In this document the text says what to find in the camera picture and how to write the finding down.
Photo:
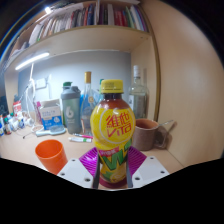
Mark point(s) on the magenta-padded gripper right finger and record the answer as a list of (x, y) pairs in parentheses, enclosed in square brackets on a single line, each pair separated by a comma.
[(150, 170)]

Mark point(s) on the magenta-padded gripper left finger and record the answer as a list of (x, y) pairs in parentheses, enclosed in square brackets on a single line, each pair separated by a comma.
[(76, 171)]

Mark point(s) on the yellow drink bottle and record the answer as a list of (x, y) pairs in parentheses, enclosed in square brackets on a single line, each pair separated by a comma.
[(112, 130)]

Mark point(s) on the orange plastic cup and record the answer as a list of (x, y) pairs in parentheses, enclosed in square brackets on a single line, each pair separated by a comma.
[(50, 155)]

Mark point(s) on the white marker tube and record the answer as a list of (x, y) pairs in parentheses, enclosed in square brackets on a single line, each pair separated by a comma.
[(80, 139)]

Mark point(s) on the brown mug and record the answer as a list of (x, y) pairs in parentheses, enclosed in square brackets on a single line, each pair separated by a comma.
[(145, 135)]

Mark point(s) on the pink pen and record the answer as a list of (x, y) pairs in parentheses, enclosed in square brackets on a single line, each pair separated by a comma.
[(82, 135)]

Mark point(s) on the light blue hairbrush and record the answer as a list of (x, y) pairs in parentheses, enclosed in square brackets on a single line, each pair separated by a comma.
[(50, 132)]

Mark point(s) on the grey shaker bottle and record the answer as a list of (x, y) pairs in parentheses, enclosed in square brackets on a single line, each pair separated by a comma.
[(71, 110)]

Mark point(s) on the white and blue carton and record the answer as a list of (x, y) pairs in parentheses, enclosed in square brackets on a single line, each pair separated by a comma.
[(50, 115)]

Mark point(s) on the clear bottle with gold cap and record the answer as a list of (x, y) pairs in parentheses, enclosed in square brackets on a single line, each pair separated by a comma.
[(87, 103)]

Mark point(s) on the magenta pouch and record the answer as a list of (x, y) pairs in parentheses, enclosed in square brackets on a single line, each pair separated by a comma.
[(38, 111)]

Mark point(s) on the tall clear glass bottle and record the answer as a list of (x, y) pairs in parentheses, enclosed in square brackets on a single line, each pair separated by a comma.
[(138, 96)]

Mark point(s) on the clear bottle with green cap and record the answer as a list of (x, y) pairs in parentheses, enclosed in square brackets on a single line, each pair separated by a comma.
[(100, 90)]

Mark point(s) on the red and white canister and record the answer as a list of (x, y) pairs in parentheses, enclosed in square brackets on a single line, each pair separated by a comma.
[(17, 108)]

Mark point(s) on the tall green bottle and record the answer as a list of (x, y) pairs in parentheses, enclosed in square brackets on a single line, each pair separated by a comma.
[(67, 84)]

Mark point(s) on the wooden shelf unit with books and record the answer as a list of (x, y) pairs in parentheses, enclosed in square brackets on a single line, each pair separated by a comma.
[(90, 23)]

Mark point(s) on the ceiling tube light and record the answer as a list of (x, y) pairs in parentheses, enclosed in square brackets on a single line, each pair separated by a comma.
[(48, 10)]

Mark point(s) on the white wall socket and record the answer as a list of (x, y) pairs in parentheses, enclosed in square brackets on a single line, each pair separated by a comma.
[(40, 83)]

